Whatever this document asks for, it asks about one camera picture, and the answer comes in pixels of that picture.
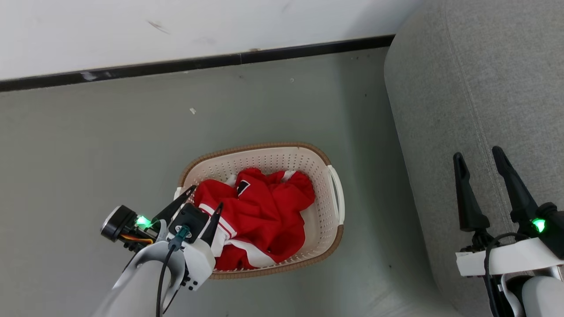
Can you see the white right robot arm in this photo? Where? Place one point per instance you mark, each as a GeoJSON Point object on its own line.
{"type": "Point", "coordinates": [544, 297]}

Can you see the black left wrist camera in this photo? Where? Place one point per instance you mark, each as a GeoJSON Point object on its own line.
{"type": "Point", "coordinates": [191, 218]}

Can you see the red garment with white trim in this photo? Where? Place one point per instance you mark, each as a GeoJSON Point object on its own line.
{"type": "Point", "coordinates": [253, 256]}

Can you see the grey fabric sofa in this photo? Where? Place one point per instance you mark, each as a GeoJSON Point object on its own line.
{"type": "Point", "coordinates": [462, 88]}

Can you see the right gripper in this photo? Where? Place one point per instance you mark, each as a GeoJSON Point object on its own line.
{"type": "Point", "coordinates": [551, 240]}

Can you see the white perforated laundry basket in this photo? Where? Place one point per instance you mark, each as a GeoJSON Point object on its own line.
{"type": "Point", "coordinates": [282, 158]}

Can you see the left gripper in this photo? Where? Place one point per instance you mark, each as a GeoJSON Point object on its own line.
{"type": "Point", "coordinates": [119, 224]}

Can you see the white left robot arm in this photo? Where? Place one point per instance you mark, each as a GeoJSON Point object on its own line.
{"type": "Point", "coordinates": [136, 286]}

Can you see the red jersey with logo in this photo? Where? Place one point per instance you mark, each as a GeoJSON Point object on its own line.
{"type": "Point", "coordinates": [269, 207]}

